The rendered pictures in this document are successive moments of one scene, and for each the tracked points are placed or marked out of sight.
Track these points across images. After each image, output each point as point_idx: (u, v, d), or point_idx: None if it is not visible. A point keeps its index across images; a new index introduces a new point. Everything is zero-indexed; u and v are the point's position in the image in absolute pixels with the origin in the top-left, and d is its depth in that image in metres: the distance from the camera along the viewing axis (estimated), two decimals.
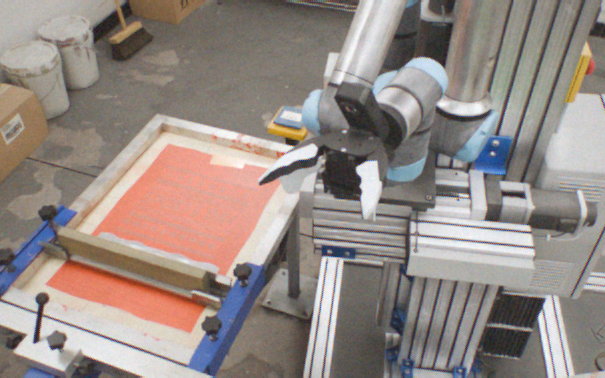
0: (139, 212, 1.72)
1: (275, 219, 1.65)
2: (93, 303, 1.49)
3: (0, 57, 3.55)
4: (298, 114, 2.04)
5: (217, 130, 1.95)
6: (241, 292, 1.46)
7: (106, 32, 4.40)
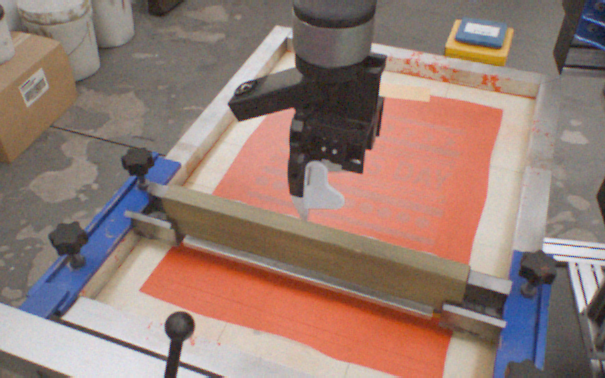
0: (279, 167, 1.01)
1: (529, 176, 0.94)
2: (236, 327, 0.78)
3: (16, 2, 2.84)
4: (491, 27, 1.33)
5: (377, 46, 1.24)
6: (529, 308, 0.75)
7: None
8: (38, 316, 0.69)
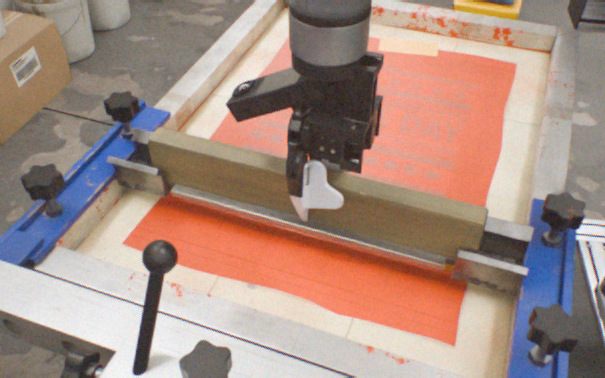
0: (277, 120, 0.94)
1: (548, 126, 0.87)
2: (228, 281, 0.71)
3: None
4: None
5: (381, 0, 1.16)
6: (552, 257, 0.68)
7: None
8: (6, 262, 0.62)
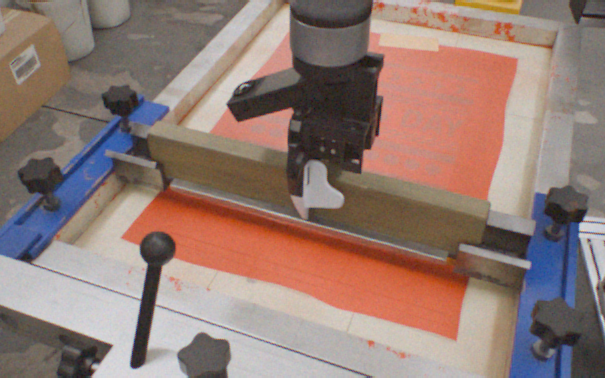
0: (277, 115, 0.93)
1: (550, 120, 0.86)
2: (227, 275, 0.70)
3: None
4: None
5: None
6: (555, 251, 0.67)
7: None
8: (3, 255, 0.61)
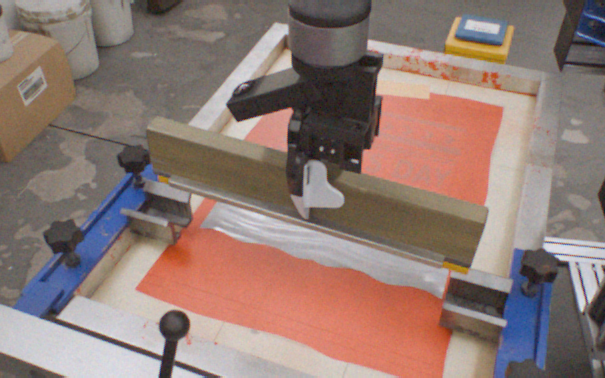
0: None
1: (530, 174, 0.93)
2: (233, 326, 0.77)
3: (14, 1, 2.83)
4: (491, 24, 1.32)
5: (376, 43, 1.23)
6: (530, 307, 0.74)
7: None
8: (32, 315, 0.68)
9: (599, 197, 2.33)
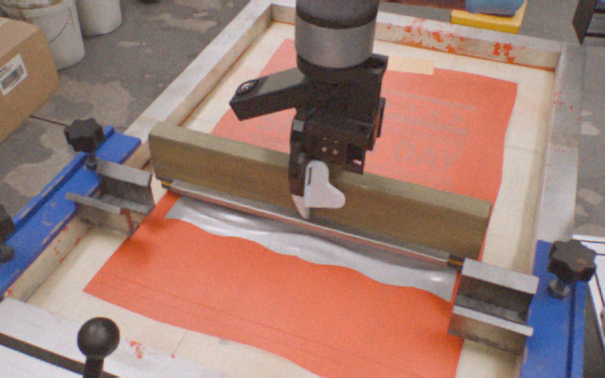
0: None
1: (553, 155, 0.80)
2: (198, 335, 0.64)
3: None
4: None
5: None
6: (560, 311, 0.60)
7: None
8: None
9: None
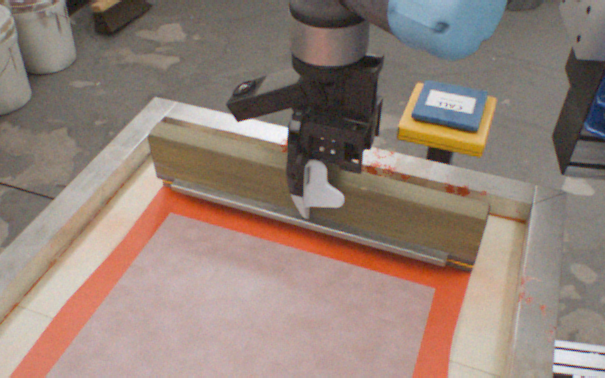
0: None
1: None
2: None
3: None
4: (464, 97, 0.94)
5: None
6: None
7: (88, 0, 3.29)
8: None
9: None
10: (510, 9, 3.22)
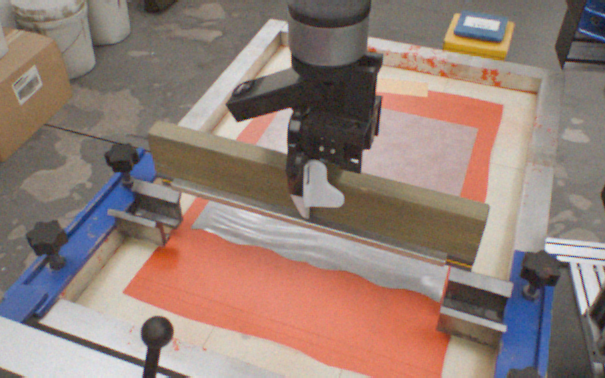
0: None
1: (531, 174, 0.91)
2: (223, 331, 0.74)
3: None
4: (491, 20, 1.30)
5: (374, 40, 1.20)
6: (531, 311, 0.71)
7: None
8: (12, 320, 0.65)
9: (600, 197, 2.30)
10: None
